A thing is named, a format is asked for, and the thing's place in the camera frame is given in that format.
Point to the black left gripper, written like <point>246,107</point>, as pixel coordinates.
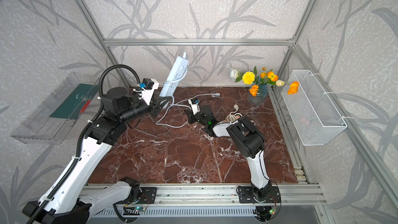
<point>156,101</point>

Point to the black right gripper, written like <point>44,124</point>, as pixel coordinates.
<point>190,116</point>

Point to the blue-white power strip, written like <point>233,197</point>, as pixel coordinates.
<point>177,73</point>

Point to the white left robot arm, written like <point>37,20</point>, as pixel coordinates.
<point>61,204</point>

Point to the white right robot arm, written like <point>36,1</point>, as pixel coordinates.
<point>246,137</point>

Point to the blue glass vase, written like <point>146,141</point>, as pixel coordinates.
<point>257,94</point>

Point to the yellow orange flower bouquet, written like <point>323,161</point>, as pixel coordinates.
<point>253,77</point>

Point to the red pen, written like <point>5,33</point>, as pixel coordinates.
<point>85,106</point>

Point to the green booklet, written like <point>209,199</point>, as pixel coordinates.
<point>70,107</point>

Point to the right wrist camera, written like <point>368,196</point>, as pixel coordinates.
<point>194,103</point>

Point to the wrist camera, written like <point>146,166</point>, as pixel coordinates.
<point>194,103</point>
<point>146,89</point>

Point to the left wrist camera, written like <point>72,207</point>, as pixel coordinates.
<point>146,89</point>

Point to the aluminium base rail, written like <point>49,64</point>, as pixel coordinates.
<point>168,195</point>

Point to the white wire mesh basket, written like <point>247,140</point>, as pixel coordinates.
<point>314,115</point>

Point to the clear plastic wall bin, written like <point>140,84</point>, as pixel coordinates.
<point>52,121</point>

